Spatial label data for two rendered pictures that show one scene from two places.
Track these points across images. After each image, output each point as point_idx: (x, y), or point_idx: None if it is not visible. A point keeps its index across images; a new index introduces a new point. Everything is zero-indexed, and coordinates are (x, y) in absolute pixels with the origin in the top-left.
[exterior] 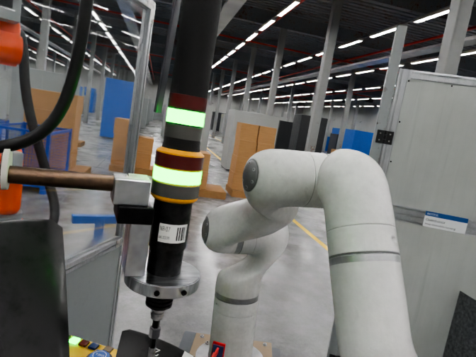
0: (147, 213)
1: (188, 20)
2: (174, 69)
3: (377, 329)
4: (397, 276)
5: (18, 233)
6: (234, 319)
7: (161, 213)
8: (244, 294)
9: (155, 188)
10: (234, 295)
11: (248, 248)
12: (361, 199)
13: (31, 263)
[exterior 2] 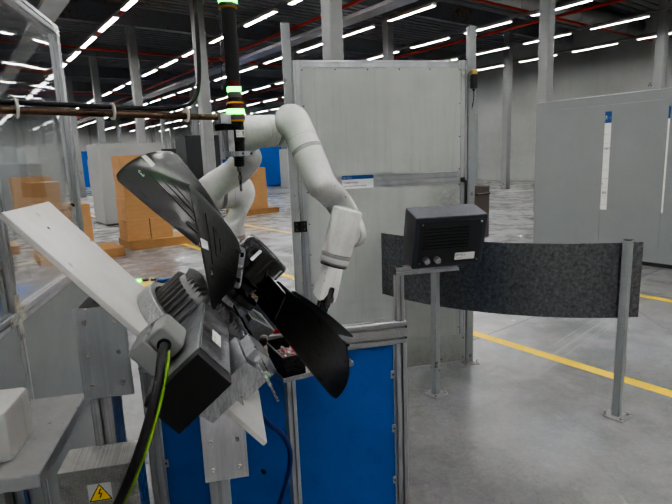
0: (232, 125)
1: (230, 53)
2: (227, 72)
3: (319, 170)
4: (321, 150)
5: (167, 155)
6: None
7: (235, 126)
8: (236, 232)
9: (231, 117)
10: None
11: (231, 201)
12: (299, 122)
13: (178, 165)
